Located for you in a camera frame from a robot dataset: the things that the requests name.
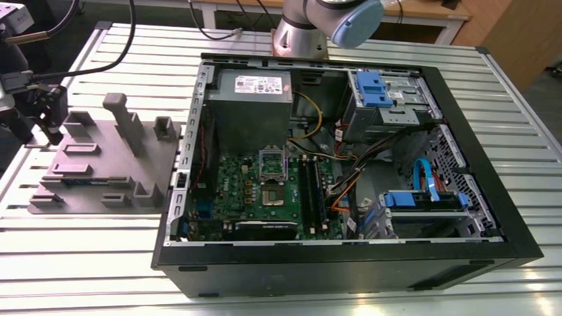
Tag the black graphics card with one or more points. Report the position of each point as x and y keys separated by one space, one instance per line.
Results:
x=263 y=230

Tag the blue plastic drive latch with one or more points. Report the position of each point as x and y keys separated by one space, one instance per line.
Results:
x=378 y=100
x=371 y=80

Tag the brown wooden cabinet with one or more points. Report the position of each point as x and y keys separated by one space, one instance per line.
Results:
x=526 y=39

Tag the wooden desk white frame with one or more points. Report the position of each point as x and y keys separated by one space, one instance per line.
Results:
x=439 y=10

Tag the grey plastic parts rack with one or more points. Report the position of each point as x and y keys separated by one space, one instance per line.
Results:
x=109 y=158

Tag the CPU socket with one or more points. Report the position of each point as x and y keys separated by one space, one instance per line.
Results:
x=274 y=196

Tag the blue green RAM stick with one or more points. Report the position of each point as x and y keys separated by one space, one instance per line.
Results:
x=85 y=181

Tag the black open PC case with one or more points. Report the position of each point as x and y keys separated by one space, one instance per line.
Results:
x=351 y=266

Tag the blue expansion slot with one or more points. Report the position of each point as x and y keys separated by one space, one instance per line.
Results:
x=204 y=210

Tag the silver metal disk bay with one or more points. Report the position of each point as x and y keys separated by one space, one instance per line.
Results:
x=430 y=214

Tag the green motherboard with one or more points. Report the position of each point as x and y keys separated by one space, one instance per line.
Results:
x=235 y=184

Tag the hard disk in blue carrier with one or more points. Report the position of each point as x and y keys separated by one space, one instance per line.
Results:
x=400 y=199

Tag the silver metal drive cage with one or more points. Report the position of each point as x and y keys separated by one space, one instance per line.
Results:
x=395 y=116

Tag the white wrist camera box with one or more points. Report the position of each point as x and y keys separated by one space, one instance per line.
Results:
x=19 y=21

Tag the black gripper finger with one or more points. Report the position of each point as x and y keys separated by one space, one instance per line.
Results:
x=55 y=125
x=19 y=126

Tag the grey power supply unit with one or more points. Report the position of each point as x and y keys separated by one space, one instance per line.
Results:
x=247 y=118

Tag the thin metal locking lever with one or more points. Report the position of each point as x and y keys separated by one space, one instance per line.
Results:
x=286 y=168

